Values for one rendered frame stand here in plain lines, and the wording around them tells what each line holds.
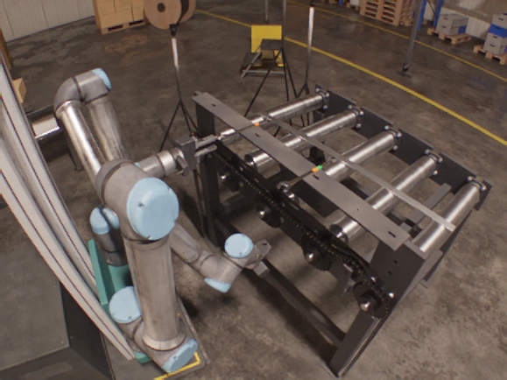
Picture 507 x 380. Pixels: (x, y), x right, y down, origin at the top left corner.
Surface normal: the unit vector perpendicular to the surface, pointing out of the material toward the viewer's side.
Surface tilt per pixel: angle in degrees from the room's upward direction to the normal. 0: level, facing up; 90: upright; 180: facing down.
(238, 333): 0
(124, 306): 5
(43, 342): 0
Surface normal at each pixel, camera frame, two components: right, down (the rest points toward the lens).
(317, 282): 0.03, -0.74
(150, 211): 0.81, 0.30
